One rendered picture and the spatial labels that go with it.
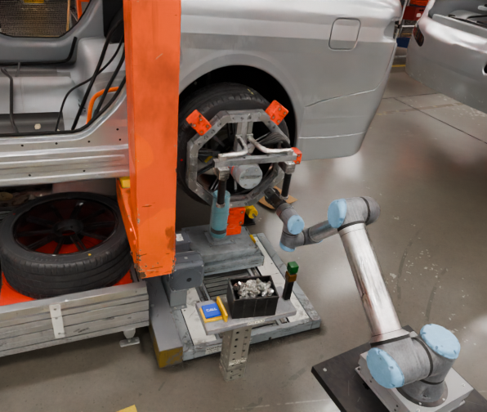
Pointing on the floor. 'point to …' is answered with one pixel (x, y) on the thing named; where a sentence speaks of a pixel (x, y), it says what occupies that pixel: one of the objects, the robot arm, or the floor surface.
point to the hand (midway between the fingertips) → (265, 188)
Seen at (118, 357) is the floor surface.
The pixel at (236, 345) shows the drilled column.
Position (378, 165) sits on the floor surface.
